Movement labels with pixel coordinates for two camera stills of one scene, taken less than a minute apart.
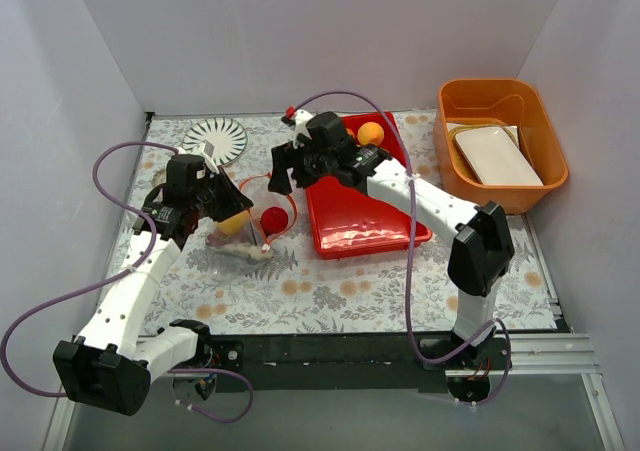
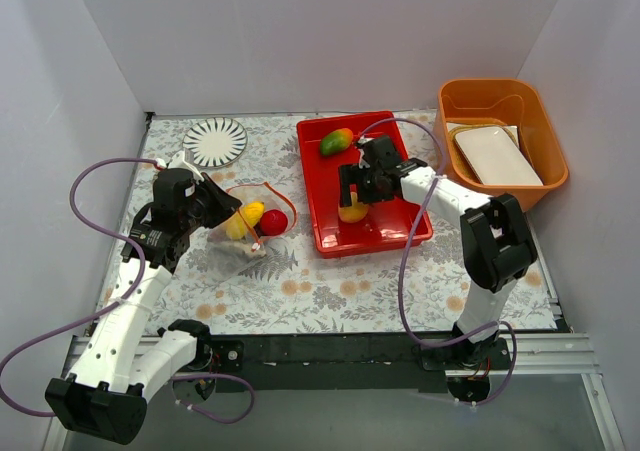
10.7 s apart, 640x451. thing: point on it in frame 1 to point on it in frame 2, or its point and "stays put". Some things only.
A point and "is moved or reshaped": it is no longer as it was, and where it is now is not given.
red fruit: [274, 220] stays put
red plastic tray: [346, 220] stays put
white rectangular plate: [496, 158] stays put
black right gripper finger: [282, 160] to [349, 174]
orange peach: [370, 132] is moved or reshaped
